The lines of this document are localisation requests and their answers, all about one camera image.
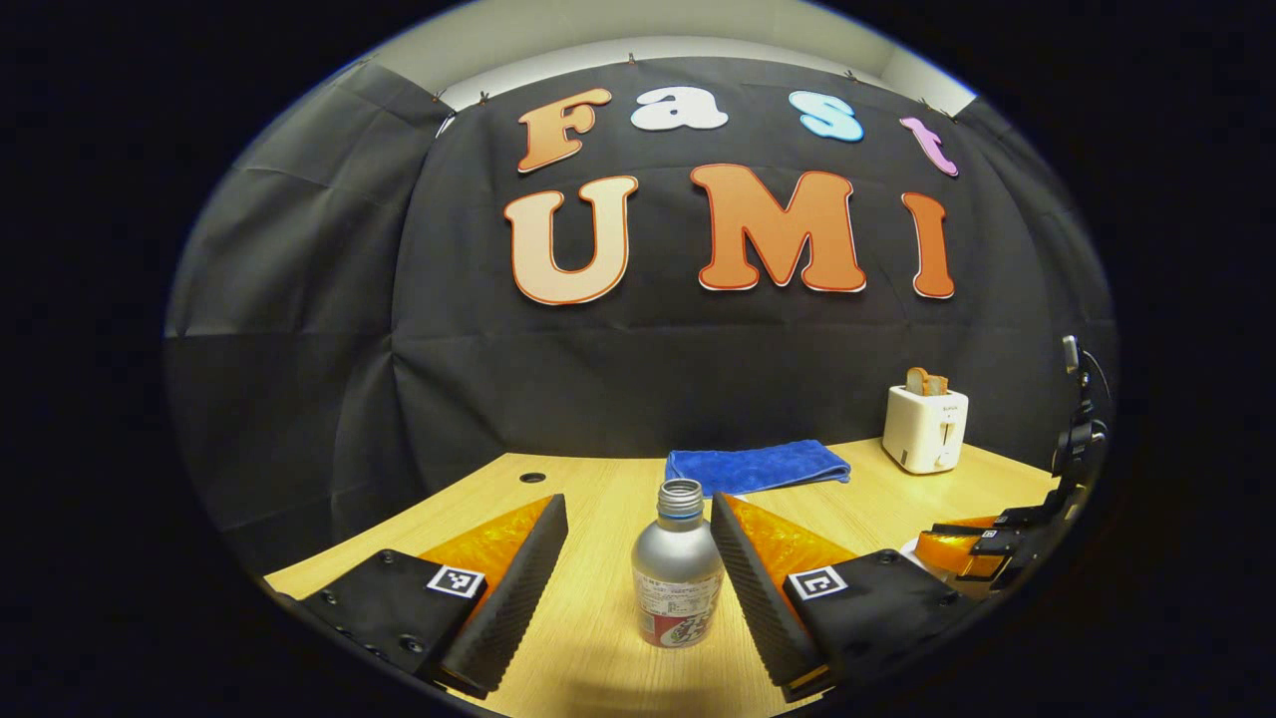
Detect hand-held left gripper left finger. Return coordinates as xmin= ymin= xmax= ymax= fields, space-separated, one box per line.
xmin=264 ymin=494 xmax=569 ymax=701

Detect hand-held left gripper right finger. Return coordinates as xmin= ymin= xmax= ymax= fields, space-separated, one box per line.
xmin=710 ymin=491 xmax=983 ymax=705

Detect silver water bottle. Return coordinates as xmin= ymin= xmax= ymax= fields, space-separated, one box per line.
xmin=631 ymin=478 xmax=726 ymax=649

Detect white toaster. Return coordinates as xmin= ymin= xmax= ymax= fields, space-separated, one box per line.
xmin=882 ymin=384 xmax=970 ymax=476

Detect blue towel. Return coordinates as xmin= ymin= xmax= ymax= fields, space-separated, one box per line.
xmin=665 ymin=440 xmax=852 ymax=499

